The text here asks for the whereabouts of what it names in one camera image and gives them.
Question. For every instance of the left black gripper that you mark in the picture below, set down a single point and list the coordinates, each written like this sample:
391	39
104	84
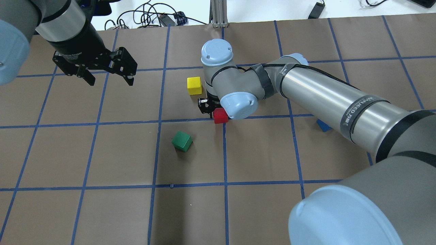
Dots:
79	45

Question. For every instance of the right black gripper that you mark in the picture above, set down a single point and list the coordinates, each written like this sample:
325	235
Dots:
205	106

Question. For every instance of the red wooden block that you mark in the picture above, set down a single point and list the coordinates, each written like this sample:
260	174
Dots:
220	116

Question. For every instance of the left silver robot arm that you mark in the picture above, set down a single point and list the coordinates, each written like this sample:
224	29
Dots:
79	48

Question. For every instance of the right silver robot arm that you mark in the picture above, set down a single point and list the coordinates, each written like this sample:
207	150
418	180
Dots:
391	202

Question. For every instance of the yellow wooden block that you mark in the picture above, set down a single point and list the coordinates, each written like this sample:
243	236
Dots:
194	86

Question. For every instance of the green wooden block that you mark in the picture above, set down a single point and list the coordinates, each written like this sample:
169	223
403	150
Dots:
182	141

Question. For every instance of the blue wooden block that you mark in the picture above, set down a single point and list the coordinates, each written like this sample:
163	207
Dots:
323	126

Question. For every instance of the black power adapter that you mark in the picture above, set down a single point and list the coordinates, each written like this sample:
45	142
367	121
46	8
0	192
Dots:
317	10

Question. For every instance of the aluminium frame post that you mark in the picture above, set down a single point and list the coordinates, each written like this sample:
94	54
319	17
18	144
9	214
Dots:
218	13

